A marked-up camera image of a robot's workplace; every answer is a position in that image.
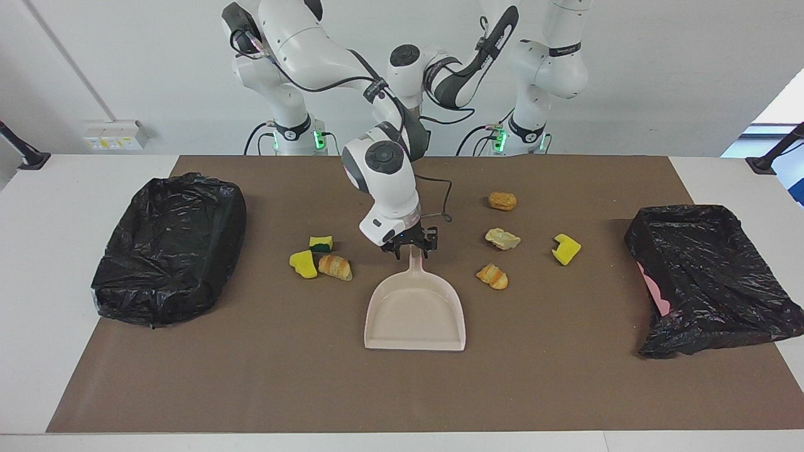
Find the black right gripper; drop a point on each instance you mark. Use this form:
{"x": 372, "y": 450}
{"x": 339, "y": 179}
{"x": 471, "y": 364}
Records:
{"x": 414, "y": 240}

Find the beige plastic dustpan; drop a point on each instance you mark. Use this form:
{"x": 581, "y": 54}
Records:
{"x": 414, "y": 307}

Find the toy croissant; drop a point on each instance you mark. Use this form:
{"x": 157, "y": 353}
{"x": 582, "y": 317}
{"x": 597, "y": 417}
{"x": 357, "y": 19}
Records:
{"x": 335, "y": 267}
{"x": 492, "y": 277}

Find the pale bread piece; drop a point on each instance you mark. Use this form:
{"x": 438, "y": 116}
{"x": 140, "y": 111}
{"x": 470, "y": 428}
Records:
{"x": 502, "y": 239}

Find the small yellow green sponge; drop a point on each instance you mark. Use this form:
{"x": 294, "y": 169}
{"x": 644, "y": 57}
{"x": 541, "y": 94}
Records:
{"x": 321, "y": 242}

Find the brown bread roll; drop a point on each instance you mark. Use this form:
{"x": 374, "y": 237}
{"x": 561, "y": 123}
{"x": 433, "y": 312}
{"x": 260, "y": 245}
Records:
{"x": 502, "y": 201}

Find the yellow sponge piece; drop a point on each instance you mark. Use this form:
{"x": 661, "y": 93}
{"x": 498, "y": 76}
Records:
{"x": 566, "y": 251}
{"x": 304, "y": 265}

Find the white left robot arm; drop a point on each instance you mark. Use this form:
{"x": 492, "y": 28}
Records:
{"x": 546, "y": 63}

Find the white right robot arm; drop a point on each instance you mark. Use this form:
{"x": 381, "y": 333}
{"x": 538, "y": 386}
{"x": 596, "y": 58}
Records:
{"x": 396, "y": 194}

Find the pink plastic bin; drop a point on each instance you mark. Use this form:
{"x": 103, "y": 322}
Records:
{"x": 656, "y": 295}

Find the black trash bag bin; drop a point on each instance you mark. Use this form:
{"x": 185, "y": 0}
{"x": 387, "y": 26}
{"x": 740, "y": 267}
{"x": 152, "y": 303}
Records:
{"x": 710, "y": 276}
{"x": 163, "y": 251}

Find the brown table mat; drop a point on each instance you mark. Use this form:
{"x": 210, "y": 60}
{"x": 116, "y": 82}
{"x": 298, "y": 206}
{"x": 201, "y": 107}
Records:
{"x": 402, "y": 389}

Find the bright window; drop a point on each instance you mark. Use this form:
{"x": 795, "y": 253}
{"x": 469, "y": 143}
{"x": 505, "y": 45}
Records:
{"x": 782, "y": 107}

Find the white wall power outlet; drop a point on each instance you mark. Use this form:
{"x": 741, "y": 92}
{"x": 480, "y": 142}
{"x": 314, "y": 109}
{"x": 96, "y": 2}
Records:
{"x": 116, "y": 135}

